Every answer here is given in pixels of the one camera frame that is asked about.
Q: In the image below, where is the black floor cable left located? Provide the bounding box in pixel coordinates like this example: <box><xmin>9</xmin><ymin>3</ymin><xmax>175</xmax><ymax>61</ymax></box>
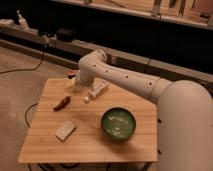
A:
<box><xmin>0</xmin><ymin>43</ymin><xmax>48</xmax><ymax>76</ymax></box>

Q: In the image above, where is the black device on ledge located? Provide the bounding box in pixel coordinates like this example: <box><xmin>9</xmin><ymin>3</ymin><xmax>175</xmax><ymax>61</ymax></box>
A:
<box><xmin>56</xmin><ymin>29</ymin><xmax>75</xmax><ymax>42</ymax></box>

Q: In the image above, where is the white sponge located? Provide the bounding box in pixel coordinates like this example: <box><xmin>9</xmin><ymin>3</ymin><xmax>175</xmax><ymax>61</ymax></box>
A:
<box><xmin>55</xmin><ymin>121</ymin><xmax>76</xmax><ymax>141</ymax></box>

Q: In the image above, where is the white tube bottle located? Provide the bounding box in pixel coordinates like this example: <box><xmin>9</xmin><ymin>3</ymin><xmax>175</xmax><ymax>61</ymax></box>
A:
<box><xmin>83</xmin><ymin>81</ymin><xmax>109</xmax><ymax>103</ymax></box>

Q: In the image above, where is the green bowl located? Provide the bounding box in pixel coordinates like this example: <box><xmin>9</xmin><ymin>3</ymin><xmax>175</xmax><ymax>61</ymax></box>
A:
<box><xmin>101</xmin><ymin>107</ymin><xmax>136</xmax><ymax>142</ymax></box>

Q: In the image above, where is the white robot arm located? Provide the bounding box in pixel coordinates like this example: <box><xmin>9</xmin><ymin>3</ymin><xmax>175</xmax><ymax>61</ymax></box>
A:
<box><xmin>75</xmin><ymin>49</ymin><xmax>213</xmax><ymax>171</ymax></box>

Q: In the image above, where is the white spray bottle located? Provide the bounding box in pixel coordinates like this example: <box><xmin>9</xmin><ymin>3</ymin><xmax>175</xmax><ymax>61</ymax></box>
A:
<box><xmin>17</xmin><ymin>11</ymin><xmax>30</xmax><ymax>31</ymax></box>

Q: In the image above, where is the wooden table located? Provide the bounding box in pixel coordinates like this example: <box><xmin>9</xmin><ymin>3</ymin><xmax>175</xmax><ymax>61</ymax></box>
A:
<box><xmin>18</xmin><ymin>78</ymin><xmax>157</xmax><ymax>163</ymax></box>

